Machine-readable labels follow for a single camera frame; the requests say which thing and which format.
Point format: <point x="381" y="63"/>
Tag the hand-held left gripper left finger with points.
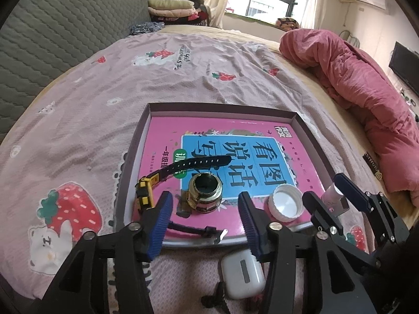
<point x="160" y="225"/>

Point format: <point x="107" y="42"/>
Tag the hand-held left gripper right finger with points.
<point x="250" y="229"/>

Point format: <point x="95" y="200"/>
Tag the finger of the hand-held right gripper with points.
<point x="350" y="191"/>
<point x="324" y="214"/>

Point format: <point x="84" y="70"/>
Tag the white pill bottle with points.
<point x="330" y="196"/>

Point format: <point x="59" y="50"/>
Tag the black yellow wristwatch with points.
<point x="144" y="191"/>

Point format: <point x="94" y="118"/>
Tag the white bottle cap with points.
<point x="284" y="202"/>

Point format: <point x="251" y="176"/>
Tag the white earbuds case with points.
<point x="242" y="276"/>

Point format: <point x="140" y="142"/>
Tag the black gold tube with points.
<point x="374" y="165"/>

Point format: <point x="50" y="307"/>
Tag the small black object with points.
<point x="217" y="297"/>

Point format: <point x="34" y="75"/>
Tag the pink book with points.
<point x="163" y="137"/>

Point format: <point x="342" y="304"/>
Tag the pink duvet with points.
<point x="360" y="88"/>

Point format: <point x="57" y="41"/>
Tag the strawberry printed bedsheet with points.
<point x="81" y="121"/>

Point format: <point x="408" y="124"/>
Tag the black television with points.
<point x="404" y="65"/>

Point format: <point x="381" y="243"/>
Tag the metal chair back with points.
<point x="348" y="36"/>

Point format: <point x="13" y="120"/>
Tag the brown patterned cushion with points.
<point x="288" y="23"/>

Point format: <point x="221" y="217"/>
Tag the dark patterned cloth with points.
<point x="144" y="27"/>

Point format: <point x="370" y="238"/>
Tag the stack of folded blankets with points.
<point x="170" y="6"/>

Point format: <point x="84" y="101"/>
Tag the grey quilted headboard cover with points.
<point x="65" y="23"/>

